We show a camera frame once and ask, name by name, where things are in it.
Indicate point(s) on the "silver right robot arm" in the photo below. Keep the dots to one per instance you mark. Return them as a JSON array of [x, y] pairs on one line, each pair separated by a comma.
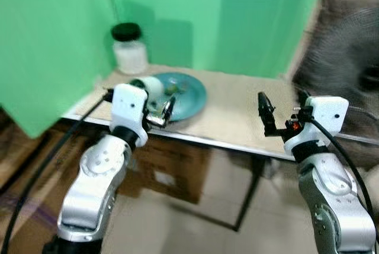
[[331, 201]]

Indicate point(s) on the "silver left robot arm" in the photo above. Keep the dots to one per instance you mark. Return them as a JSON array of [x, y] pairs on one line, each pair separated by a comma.
[[95, 183]]

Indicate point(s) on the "white cup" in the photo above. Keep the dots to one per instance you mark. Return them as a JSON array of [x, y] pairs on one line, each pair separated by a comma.
[[153, 88]]

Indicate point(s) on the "teal round plate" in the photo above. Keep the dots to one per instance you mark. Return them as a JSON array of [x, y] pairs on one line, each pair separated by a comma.
[[186, 100]]

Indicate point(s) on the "glass jar with black lid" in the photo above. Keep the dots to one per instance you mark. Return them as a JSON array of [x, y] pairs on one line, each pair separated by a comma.
[[130, 55]]

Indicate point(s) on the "cardboard box with white label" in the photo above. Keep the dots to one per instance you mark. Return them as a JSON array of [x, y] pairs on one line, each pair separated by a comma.
[[172, 171]]

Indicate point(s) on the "black electric fan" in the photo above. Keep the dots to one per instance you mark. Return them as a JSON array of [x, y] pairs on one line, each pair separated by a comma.
[[343, 58]]

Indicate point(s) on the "black metal table leg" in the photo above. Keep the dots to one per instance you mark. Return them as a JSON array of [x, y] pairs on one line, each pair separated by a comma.
[[249, 195]]

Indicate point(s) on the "green backdrop screen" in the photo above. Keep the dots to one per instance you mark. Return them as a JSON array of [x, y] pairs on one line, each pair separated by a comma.
[[53, 41]]

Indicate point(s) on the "brown chair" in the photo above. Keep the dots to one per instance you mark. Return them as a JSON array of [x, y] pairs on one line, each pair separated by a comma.
[[340, 2]]

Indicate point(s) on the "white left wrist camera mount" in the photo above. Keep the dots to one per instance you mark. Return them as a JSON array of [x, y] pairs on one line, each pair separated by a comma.
[[129, 106]]

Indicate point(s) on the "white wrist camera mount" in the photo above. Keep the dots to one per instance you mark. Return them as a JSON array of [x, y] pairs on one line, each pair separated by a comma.
[[129, 106], [328, 115]]

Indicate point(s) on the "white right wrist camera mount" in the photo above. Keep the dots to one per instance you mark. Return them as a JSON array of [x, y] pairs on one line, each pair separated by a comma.
[[328, 115]]

